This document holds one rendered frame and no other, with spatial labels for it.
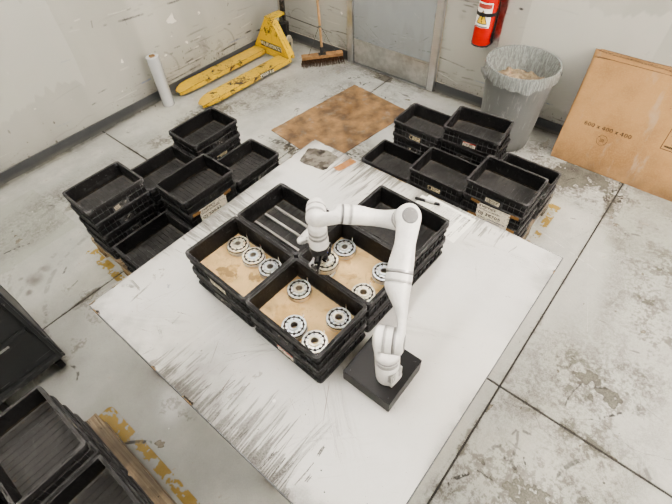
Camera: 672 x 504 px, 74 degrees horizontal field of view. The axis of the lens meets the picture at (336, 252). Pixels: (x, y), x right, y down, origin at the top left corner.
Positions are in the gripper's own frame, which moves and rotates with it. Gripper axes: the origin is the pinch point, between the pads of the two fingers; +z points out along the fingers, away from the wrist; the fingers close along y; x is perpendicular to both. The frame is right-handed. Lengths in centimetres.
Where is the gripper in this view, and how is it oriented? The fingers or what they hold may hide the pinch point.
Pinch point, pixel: (321, 266)
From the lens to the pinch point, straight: 176.9
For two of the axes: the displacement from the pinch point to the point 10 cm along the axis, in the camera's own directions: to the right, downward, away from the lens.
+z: 0.3, 6.2, 7.8
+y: 5.7, -6.6, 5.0
